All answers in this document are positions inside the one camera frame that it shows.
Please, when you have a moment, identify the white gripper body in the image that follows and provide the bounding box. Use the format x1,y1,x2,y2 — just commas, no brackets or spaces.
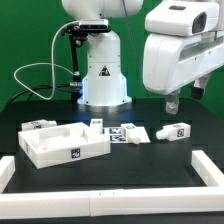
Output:
143,0,224,95

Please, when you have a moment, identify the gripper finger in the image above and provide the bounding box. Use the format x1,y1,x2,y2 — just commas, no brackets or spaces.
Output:
191,74,211,100
166,93,179,115

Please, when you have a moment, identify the white square tabletop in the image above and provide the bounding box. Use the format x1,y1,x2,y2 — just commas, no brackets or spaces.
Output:
18,122,111,169

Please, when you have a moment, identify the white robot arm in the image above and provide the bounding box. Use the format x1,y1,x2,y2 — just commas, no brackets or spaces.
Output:
62,0,224,114

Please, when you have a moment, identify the white marker sheet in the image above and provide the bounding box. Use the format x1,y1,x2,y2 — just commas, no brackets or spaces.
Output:
103,126,150,144

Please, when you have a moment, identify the white U-shaped obstacle fence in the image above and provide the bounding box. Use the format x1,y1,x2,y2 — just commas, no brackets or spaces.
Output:
0,150,224,220

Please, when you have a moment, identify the black camera on stand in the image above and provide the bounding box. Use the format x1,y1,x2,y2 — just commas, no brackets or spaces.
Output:
62,19,111,34

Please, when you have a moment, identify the black camera stand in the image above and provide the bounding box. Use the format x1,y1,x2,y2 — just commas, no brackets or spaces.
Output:
69,34,82,104

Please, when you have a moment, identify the white camera cable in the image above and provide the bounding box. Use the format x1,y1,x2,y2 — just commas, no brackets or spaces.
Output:
13,20,81,101

